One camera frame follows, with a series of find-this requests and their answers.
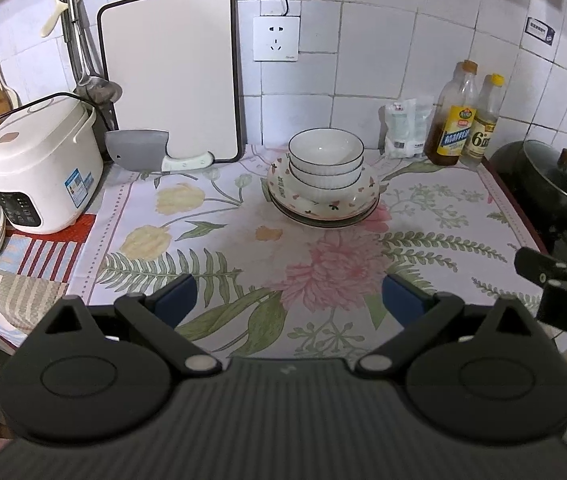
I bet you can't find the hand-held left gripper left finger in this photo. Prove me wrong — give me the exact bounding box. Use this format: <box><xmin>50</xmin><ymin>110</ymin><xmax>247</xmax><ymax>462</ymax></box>
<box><xmin>38</xmin><ymin>274</ymin><xmax>224</xmax><ymax>377</ymax></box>

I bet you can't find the white bunny print plate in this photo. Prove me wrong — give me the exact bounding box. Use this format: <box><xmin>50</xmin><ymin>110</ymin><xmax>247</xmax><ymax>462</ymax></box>
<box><xmin>267</xmin><ymin>157</ymin><xmax>381</xmax><ymax>218</ymax></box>

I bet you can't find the white cutting board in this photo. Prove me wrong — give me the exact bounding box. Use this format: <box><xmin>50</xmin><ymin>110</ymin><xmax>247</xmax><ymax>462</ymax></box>
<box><xmin>96</xmin><ymin>0</ymin><xmax>244</xmax><ymax>163</ymax></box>

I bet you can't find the striped cloth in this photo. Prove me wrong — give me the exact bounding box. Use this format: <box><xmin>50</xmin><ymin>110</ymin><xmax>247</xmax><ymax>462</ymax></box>
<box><xmin>0</xmin><ymin>212</ymin><xmax>98</xmax><ymax>346</ymax></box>

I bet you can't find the floral tablecloth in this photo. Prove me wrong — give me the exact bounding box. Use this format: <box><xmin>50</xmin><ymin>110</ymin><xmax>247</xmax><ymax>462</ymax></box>
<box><xmin>83</xmin><ymin>142</ymin><xmax>559</xmax><ymax>361</ymax></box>

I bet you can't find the cleaver with white handle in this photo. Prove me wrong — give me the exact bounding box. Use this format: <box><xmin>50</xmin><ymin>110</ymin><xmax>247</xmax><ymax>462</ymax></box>
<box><xmin>104</xmin><ymin>130</ymin><xmax>214</xmax><ymax>173</ymax></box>

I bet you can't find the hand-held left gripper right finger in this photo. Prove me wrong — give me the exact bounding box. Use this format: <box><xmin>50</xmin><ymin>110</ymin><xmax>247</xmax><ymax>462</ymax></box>
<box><xmin>354</xmin><ymin>274</ymin><xmax>537</xmax><ymax>378</ymax></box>

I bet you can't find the white wall socket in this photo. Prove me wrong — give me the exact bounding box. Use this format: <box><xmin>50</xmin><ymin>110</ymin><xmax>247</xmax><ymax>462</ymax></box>
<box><xmin>253</xmin><ymin>15</ymin><xmax>300</xmax><ymax>62</ymax></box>

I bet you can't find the clear plastic bag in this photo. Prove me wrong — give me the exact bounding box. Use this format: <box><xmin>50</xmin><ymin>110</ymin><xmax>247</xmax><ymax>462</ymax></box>
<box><xmin>384</xmin><ymin>96</ymin><xmax>434</xmax><ymax>158</ymax></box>

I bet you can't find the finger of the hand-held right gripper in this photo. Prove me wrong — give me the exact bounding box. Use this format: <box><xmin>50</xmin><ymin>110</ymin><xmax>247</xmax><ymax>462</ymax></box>
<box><xmin>514</xmin><ymin>247</ymin><xmax>567</xmax><ymax>291</ymax></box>

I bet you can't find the black wok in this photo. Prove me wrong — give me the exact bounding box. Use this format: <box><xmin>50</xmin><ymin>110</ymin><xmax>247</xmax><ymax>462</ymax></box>
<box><xmin>488</xmin><ymin>140</ymin><xmax>567</xmax><ymax>233</ymax></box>

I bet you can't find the cooking oil bottle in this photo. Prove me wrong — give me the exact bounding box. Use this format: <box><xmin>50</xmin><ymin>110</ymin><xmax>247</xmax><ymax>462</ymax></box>
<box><xmin>423</xmin><ymin>60</ymin><xmax>479</xmax><ymax>166</ymax></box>

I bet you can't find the glass wok lid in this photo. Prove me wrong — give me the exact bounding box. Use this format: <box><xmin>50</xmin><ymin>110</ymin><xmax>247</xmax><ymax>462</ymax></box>
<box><xmin>522</xmin><ymin>140</ymin><xmax>567</xmax><ymax>206</ymax></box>

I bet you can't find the white bowl with dark rim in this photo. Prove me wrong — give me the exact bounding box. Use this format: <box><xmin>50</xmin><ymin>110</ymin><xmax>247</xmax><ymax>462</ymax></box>
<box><xmin>288</xmin><ymin>129</ymin><xmax>365</xmax><ymax>173</ymax></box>
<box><xmin>288</xmin><ymin>172</ymin><xmax>364</xmax><ymax>204</ymax></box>
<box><xmin>291</xmin><ymin>162</ymin><xmax>364</xmax><ymax>188</ymax></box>

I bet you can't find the white rice paddle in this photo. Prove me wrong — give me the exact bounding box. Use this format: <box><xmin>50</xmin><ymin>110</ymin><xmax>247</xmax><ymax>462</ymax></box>
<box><xmin>40</xmin><ymin>0</ymin><xmax>69</xmax><ymax>38</ymax></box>

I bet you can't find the wall sticker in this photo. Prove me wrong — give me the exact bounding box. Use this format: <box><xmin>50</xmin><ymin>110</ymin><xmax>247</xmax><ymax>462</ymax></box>
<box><xmin>526</xmin><ymin>16</ymin><xmax>557</xmax><ymax>47</ymax></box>

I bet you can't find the metal ladle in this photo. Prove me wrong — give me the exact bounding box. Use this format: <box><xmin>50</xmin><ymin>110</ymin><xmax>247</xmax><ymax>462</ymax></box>
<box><xmin>63</xmin><ymin>0</ymin><xmax>123</xmax><ymax>103</ymax></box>

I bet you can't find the clear vinegar bottle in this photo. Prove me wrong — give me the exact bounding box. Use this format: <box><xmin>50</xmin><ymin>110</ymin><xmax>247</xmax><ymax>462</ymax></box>
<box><xmin>460</xmin><ymin>74</ymin><xmax>505</xmax><ymax>170</ymax></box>

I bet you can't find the white rice cooker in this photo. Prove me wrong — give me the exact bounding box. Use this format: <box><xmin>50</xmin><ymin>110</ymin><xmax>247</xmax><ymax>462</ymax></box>
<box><xmin>0</xmin><ymin>92</ymin><xmax>105</xmax><ymax>235</ymax></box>

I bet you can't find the large white plate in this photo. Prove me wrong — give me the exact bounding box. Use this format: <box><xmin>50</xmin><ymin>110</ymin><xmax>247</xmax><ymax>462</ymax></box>
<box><xmin>269</xmin><ymin>195</ymin><xmax>381</xmax><ymax>224</ymax></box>

